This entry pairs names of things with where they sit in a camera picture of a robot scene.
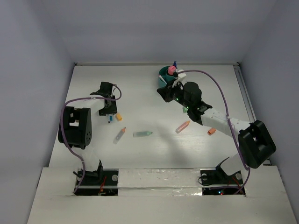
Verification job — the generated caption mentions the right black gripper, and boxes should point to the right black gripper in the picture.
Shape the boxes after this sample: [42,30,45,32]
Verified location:
[156,78,191,109]

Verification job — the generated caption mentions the teal round pen holder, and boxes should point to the teal round pen holder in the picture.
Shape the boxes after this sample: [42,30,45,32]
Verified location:
[158,66,175,88]

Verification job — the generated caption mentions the pink capped bottle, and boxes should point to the pink capped bottle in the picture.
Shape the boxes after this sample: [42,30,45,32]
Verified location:
[167,66,176,76]

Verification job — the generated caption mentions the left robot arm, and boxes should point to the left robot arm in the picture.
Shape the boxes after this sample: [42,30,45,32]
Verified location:
[58,82,117,184]

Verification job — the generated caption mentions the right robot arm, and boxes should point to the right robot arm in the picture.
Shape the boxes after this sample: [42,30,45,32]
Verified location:
[157,82,277,183]

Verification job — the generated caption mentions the yellow orange eraser cap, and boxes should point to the yellow orange eraser cap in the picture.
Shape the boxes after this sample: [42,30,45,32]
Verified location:
[115,113,123,121]

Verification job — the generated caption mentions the orange pencil shaped case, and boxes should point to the orange pencil shaped case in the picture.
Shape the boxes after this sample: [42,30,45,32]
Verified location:
[175,121,190,133]

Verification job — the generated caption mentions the clear orange tip pencil case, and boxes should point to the clear orange tip pencil case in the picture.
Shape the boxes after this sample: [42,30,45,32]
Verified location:
[113,127,126,144]

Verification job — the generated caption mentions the green pencil shaped case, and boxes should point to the green pencil shaped case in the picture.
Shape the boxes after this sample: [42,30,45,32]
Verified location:
[133,131,153,137]

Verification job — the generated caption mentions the orange eraser cap right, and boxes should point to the orange eraser cap right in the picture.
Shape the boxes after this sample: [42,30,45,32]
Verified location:
[207,128,216,135]

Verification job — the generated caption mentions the white foil front board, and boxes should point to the white foil front board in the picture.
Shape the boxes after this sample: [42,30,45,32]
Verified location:
[117,168,202,196]

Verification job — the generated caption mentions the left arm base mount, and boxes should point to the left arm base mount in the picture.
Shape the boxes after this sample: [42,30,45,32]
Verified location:
[73,161,119,196]

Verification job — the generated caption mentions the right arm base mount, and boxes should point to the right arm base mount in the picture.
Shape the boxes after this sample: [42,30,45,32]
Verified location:
[197,160,246,196]

